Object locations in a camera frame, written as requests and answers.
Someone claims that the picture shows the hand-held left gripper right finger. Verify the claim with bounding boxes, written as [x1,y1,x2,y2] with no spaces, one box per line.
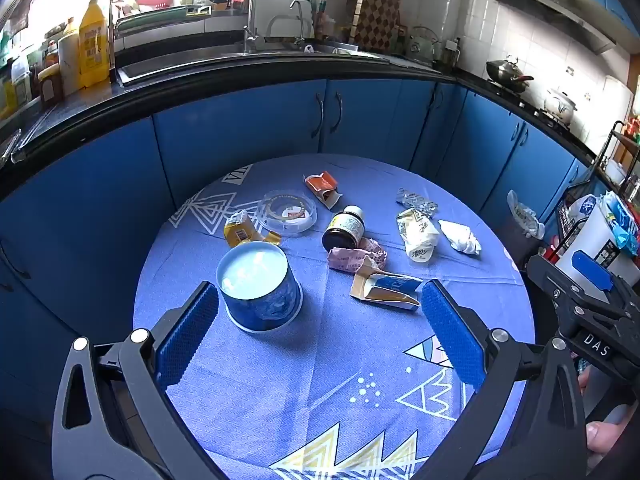
[420,280,591,480]

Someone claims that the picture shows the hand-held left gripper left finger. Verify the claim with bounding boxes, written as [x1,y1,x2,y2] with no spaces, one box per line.
[51,281,221,480]

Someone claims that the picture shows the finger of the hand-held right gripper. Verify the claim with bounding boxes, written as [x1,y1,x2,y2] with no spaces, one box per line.
[571,251,640,308]
[526,254,640,332]

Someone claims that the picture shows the blue paper cup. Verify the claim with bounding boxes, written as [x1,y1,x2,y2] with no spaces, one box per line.
[216,241,304,333]

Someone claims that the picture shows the blue white carton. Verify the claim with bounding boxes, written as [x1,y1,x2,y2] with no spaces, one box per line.
[350,255,423,313]

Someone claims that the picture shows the white tissue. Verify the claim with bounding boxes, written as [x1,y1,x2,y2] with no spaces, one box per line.
[438,219,483,256]

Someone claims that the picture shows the cream plastic bag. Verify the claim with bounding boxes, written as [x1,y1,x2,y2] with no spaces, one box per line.
[396,208,441,265]

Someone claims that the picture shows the crushed yellow carton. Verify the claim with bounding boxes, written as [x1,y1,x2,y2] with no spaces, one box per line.
[223,209,283,249]

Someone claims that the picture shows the pink wrapper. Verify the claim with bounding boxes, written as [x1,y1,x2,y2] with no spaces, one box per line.
[326,237,388,273]

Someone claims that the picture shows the silver blister pack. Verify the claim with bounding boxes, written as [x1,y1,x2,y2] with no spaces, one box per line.
[396,187,439,213]

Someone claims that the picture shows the brown bottle with yellow label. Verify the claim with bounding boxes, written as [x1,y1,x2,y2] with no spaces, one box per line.
[321,205,366,252]

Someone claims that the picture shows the clear plastic lid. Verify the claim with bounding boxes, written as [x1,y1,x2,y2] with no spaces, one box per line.
[256,189,319,237]

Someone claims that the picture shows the crushed orange carton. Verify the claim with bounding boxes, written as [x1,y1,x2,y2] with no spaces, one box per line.
[303,171,344,209]

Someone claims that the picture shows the person's right hand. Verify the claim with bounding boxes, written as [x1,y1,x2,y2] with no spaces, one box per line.
[586,422,640,468]

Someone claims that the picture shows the tall white storage container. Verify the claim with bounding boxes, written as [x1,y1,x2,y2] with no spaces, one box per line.
[555,205,640,281]

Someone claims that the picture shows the blue plastic packet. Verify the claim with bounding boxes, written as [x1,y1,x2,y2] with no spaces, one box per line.
[602,191,640,256]

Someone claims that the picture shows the white plastic bin liner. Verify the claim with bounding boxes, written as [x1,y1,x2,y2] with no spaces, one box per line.
[506,189,546,240]

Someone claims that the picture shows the blue patterned tablecloth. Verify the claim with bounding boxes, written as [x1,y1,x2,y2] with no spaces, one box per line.
[132,154,537,480]

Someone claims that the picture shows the black metal rack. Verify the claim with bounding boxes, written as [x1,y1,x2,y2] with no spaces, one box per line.
[592,120,640,196]

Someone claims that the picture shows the white clay pot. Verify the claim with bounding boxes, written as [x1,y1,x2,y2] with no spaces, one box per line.
[544,87,578,126]

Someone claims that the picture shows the black gas stove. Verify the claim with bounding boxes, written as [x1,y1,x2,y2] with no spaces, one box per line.
[487,82,581,133]

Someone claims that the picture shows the steel wok with lid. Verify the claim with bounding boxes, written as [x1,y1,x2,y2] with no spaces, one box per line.
[486,55,535,93]

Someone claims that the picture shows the blue kitchen cabinets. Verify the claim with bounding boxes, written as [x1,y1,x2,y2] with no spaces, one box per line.
[0,52,601,411]

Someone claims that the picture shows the steel range hood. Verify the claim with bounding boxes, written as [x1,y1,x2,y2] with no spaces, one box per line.
[482,0,617,55]

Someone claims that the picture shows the stainless steel sink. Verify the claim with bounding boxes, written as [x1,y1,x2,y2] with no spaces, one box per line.
[116,45,391,88]

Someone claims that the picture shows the white plastic jug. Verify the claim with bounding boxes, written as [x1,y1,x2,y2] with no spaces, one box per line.
[58,20,82,96]

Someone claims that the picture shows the checkered cutting board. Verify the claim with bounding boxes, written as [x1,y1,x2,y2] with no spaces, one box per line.
[350,0,403,53]

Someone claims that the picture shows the chrome kitchen faucet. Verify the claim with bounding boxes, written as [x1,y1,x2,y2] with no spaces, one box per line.
[220,0,266,56]

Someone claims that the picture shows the yellow detergent bottle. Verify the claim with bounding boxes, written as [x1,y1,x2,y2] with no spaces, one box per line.
[78,0,112,88]

